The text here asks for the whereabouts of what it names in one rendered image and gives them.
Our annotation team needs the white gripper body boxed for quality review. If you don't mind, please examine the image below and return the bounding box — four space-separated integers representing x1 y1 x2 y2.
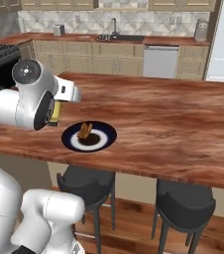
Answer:
66 79 82 104

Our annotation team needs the yellow condiment bottle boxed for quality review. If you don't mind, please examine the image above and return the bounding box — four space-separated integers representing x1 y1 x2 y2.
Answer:
49 100 61 128

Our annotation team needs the brown hot dog bun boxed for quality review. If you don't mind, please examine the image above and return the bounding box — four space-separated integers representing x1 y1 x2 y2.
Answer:
76 122 94 141

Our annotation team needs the dark blue white plate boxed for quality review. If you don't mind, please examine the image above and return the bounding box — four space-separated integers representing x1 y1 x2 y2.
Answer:
60 120 118 154

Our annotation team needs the beige lower cupboard run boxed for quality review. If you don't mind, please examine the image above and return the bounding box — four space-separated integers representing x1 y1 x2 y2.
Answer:
18 39 146 77

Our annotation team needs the beige cupboard run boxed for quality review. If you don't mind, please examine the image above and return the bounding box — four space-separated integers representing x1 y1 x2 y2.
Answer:
148 0 218 13
18 39 146 77
20 0 96 12

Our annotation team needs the silver toaster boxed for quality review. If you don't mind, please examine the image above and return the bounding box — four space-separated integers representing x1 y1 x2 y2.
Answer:
52 23 66 37

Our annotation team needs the black sink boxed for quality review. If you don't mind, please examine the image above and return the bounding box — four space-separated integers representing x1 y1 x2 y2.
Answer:
95 33 146 44

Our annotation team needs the dark metal tap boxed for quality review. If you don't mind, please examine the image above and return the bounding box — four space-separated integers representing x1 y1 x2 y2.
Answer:
110 17 120 37

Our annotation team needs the black stove with oven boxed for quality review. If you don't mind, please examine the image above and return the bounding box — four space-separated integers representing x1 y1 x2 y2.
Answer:
0 44 22 91

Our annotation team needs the beige upper cupboard run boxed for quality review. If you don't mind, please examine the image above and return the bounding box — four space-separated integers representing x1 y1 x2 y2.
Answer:
148 0 218 13
20 0 96 12

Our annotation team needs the silver dishwasher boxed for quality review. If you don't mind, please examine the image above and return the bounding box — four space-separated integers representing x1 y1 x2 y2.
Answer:
142 45 180 80

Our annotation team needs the dark grey bar stool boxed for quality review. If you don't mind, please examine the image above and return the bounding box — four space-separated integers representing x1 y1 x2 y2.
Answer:
56 165 117 254
151 178 217 254

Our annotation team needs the beige corner upper cupboard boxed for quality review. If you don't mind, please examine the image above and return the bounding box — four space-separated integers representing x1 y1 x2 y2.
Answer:
0 0 23 16

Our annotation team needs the beige narrow lower cupboard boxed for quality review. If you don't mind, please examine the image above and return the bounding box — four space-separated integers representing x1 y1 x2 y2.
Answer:
176 45 211 81

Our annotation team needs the grey countertop appliance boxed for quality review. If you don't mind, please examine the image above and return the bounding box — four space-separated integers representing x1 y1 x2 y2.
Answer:
193 19 210 43

